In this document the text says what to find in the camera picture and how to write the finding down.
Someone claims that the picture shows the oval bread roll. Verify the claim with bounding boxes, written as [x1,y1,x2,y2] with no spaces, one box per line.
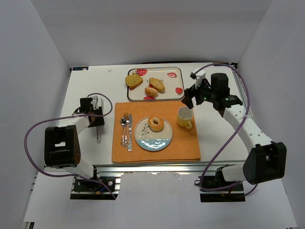
[149,78,165,93]

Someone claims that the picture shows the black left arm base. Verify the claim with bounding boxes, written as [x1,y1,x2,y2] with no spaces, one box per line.
[70,173,122,200]

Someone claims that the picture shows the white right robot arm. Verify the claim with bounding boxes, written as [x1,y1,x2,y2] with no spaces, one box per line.
[182,70,287,186]

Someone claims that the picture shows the bagel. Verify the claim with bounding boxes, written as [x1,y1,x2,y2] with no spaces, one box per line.
[148,115,164,132]

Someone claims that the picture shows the brown bread slice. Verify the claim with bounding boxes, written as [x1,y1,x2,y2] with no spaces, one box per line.
[125,73,143,88]

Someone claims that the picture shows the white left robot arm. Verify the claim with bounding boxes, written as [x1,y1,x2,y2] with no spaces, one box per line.
[44,95,104,180]

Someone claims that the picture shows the silver spoon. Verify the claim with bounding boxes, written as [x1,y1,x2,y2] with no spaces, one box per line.
[120,117,127,146]

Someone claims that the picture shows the strawberry pattern serving tray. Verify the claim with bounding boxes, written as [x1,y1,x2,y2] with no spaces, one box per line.
[127,67,184,101]

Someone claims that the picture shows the small round bun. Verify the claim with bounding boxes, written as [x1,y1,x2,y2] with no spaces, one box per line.
[144,87,158,97]

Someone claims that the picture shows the silver table knife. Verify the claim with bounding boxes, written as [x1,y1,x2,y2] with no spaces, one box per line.
[127,114,132,152]

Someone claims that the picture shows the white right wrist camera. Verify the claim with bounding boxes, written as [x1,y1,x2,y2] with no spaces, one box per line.
[190,67,206,89]

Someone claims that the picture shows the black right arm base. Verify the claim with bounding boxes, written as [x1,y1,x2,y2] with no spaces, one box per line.
[199,176,245,203]

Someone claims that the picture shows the orange cloth placemat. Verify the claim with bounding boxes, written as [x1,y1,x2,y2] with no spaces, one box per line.
[112,100,201,163]

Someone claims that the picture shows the aluminium table frame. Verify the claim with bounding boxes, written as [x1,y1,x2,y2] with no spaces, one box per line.
[30,62,269,198]

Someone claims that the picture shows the white blue ceramic plate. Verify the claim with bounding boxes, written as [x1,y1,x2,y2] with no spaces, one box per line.
[134,117,173,152]

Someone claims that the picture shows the yellow mug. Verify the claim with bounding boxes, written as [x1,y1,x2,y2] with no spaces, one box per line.
[177,106,193,129]

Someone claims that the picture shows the silver fork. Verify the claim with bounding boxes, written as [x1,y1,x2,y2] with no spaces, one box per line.
[123,113,129,148]

